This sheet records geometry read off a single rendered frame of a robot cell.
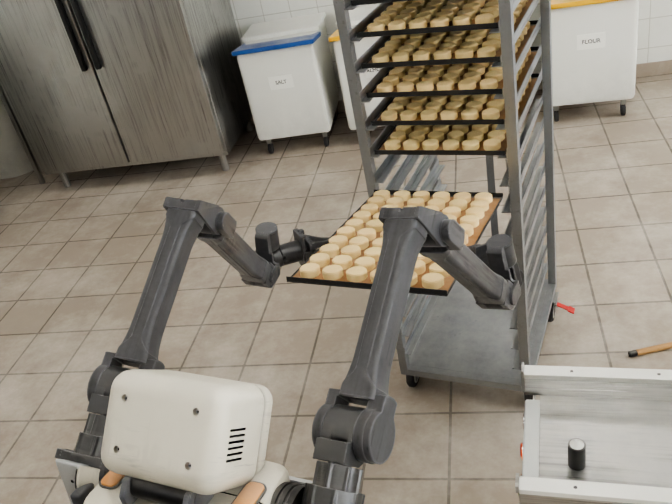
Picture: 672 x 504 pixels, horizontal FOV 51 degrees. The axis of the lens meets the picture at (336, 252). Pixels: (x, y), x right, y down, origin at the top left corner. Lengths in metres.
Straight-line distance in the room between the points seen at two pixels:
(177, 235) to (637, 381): 0.95
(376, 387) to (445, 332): 1.77
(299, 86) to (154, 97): 0.93
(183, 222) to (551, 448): 0.84
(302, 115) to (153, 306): 3.58
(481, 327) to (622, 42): 2.33
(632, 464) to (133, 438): 0.91
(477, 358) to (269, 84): 2.66
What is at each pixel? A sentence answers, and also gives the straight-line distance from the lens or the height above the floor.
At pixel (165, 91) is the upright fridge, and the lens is 4.70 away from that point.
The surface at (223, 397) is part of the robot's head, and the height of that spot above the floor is 1.32.
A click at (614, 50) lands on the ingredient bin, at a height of 0.45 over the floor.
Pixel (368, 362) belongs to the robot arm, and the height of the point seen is 1.25.
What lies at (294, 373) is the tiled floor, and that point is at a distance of 3.01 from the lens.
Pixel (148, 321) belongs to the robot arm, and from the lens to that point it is 1.30.
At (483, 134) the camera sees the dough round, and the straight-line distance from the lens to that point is 2.18.
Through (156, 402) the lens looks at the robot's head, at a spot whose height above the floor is 1.32.
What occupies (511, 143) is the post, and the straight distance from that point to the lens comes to 2.04.
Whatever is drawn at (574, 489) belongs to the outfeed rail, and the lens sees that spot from 1.35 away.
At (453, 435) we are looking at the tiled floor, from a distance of 2.64.
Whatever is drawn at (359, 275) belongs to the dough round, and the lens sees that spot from 1.64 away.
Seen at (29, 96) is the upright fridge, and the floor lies 0.73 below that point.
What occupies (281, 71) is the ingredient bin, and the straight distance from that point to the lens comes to 4.70.
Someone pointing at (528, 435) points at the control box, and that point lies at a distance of 1.50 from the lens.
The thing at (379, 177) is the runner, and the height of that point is 0.95.
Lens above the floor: 1.96
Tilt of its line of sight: 32 degrees down
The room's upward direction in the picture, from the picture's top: 13 degrees counter-clockwise
